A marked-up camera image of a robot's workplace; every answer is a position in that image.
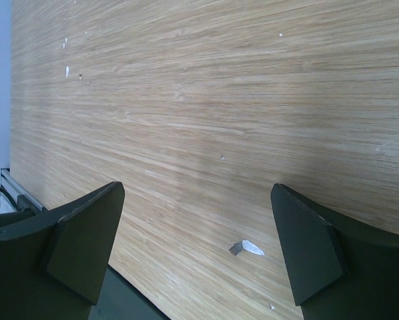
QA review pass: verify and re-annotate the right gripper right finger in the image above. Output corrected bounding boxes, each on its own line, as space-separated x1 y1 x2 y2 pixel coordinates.
270 184 399 319

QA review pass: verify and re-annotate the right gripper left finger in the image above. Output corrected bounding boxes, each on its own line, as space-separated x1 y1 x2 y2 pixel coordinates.
0 181 125 319

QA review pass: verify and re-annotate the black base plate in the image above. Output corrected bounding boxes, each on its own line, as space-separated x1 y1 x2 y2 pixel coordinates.
88 265 169 320

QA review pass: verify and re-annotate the aluminium front rail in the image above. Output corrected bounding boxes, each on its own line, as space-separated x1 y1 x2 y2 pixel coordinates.
1 168 47 212

